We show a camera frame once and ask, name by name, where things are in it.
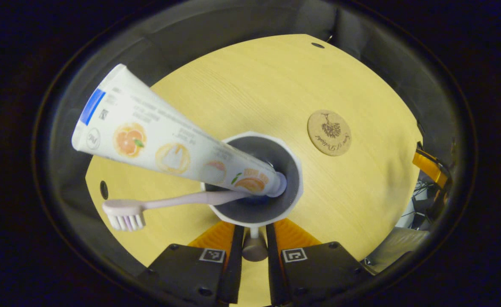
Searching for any light wooden desktop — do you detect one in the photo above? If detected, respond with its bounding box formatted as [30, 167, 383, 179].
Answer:
[85, 34, 423, 307]

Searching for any white cup with wooden handle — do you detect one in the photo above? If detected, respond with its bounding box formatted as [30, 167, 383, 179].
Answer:
[200, 131, 304, 262]

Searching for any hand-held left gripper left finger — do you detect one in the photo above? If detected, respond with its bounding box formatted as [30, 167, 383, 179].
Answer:
[138, 221, 245, 305]

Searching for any round cork coaster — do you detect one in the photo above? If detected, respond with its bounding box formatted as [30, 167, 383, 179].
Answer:
[307, 110, 352, 156]

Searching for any pale pink toothbrush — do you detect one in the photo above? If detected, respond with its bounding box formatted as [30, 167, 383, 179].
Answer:
[102, 190, 251, 232]

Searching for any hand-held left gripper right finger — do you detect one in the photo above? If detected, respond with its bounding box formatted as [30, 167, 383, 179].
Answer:
[266, 218, 372, 305]

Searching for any white toothpaste tube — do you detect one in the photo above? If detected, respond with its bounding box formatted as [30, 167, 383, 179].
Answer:
[72, 64, 287, 197]

